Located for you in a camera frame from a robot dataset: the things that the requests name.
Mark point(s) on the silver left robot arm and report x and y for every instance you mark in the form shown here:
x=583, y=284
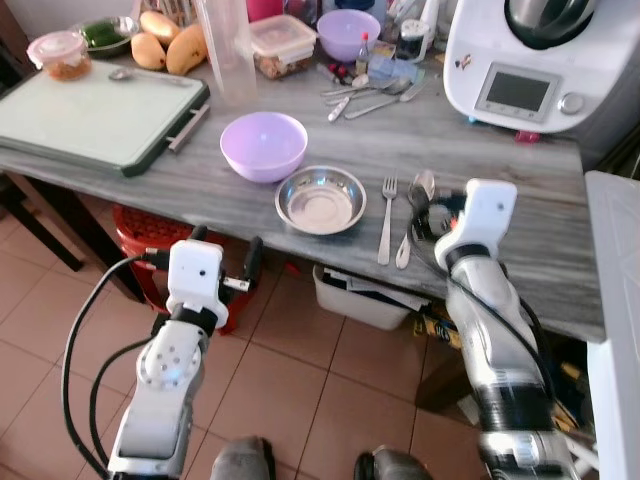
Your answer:
x=165, y=375

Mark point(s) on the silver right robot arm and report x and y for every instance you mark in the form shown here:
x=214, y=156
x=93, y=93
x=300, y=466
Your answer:
x=500, y=350

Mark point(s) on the stainless steel spoon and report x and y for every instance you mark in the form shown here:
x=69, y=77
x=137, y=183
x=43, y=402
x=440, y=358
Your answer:
x=424, y=184

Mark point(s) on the stainless steel fork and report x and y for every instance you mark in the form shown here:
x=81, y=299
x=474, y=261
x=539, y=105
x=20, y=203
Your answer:
x=387, y=220

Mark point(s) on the shallow stainless steel bowl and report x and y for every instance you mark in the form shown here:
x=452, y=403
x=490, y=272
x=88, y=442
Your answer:
x=320, y=203

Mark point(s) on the large purple plastic bowl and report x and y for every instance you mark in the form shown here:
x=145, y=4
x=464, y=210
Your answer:
x=263, y=150

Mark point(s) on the yellow printed package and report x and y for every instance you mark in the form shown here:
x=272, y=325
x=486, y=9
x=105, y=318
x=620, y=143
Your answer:
x=436, y=328

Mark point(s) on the white plastic storage bin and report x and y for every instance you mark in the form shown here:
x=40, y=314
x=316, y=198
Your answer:
x=360, y=300

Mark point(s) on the metal table knife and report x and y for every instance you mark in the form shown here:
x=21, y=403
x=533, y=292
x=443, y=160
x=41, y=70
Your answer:
x=338, y=108

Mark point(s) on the pale green cutting board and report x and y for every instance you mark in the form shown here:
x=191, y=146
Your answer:
x=90, y=120

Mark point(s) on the small metal spoon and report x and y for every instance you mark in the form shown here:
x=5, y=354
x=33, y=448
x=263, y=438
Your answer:
x=122, y=74

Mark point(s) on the tall clear plastic jug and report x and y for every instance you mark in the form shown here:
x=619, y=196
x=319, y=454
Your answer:
x=230, y=55

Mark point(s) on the small red-capped sauce bottle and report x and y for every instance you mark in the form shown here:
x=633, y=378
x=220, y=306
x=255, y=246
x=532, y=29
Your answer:
x=363, y=56

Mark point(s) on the yellow mango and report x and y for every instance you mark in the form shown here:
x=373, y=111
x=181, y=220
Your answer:
x=188, y=52
x=148, y=52
x=160, y=24

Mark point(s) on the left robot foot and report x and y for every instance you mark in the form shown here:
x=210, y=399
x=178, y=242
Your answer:
x=242, y=462

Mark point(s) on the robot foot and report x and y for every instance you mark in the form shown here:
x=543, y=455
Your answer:
x=392, y=466
x=242, y=462

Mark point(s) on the white cabinet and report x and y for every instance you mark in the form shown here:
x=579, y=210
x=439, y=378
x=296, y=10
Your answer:
x=615, y=330

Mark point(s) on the square clear food container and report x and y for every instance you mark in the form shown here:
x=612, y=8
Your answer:
x=283, y=48

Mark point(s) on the white kitchen cooking machine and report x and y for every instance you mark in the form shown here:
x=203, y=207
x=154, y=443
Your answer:
x=590, y=70

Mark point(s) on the small purple plastic bowl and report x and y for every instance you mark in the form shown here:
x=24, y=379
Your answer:
x=346, y=35

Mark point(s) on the steel bowl with green vegetables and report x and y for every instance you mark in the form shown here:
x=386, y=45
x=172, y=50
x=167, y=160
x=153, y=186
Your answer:
x=105, y=36

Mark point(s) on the round pink-lidded food container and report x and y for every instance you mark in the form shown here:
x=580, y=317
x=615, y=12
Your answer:
x=60, y=58

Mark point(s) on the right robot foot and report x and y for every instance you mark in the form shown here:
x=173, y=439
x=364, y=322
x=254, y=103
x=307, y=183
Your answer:
x=392, y=466

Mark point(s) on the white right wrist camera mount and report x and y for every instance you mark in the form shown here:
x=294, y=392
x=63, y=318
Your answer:
x=484, y=218

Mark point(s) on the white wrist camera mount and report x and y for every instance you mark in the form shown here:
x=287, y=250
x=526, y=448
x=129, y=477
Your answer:
x=195, y=272
x=484, y=218

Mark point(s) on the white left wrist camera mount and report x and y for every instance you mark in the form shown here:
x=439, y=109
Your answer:
x=195, y=272

